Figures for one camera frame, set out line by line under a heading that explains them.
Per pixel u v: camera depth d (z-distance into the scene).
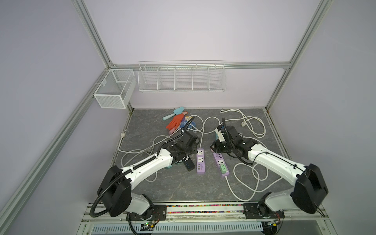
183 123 1.09
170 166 0.89
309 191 0.41
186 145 0.62
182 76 0.97
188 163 0.89
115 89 0.97
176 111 1.19
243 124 1.08
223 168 0.81
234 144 0.62
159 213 0.74
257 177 0.84
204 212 0.75
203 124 1.11
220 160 0.89
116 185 0.40
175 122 1.08
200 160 0.89
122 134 1.08
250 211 0.74
